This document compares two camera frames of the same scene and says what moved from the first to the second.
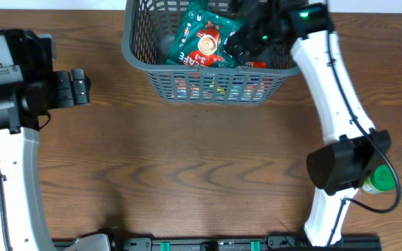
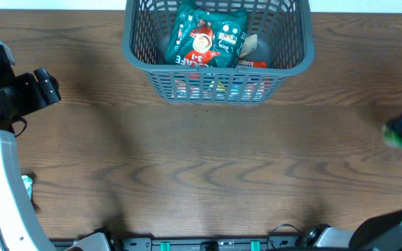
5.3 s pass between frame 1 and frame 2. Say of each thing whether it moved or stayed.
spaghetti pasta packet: stayed
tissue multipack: stayed
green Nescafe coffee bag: moved
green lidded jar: moved
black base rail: stayed
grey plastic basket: stayed
